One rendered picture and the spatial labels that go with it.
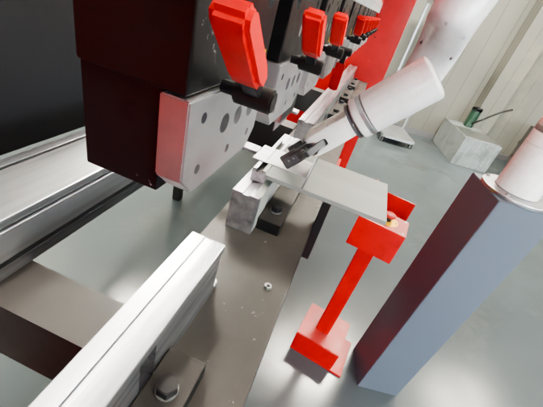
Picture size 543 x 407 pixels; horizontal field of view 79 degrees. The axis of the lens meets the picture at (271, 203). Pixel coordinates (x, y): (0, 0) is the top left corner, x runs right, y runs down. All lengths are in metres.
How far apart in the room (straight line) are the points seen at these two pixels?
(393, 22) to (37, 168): 2.54
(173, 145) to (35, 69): 0.67
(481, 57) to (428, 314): 4.59
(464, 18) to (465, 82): 4.90
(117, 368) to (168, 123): 0.27
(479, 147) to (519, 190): 3.83
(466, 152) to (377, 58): 2.44
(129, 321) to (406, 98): 0.56
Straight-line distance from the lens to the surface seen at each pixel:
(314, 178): 0.74
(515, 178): 1.14
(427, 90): 0.66
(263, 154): 0.76
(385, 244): 1.15
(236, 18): 0.18
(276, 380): 1.55
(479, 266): 1.22
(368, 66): 2.85
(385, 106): 0.66
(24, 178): 0.64
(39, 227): 0.61
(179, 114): 0.23
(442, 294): 1.27
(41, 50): 0.88
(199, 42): 0.22
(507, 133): 6.09
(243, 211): 0.69
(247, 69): 0.20
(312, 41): 0.39
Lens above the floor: 1.33
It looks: 33 degrees down
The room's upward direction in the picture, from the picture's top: 17 degrees clockwise
